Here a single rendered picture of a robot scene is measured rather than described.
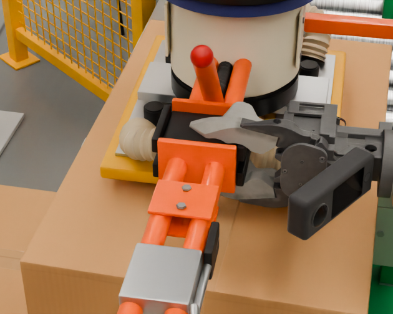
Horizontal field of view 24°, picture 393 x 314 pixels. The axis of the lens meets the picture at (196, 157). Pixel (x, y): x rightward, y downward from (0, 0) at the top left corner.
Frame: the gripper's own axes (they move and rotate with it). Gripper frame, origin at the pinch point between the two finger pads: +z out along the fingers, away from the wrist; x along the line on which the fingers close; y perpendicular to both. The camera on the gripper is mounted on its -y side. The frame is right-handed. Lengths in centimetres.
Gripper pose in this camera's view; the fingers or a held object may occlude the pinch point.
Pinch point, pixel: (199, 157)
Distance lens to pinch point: 95.6
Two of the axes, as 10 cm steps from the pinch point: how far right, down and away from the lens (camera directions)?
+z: -9.8, -1.0, 1.5
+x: -0.1, -8.0, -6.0
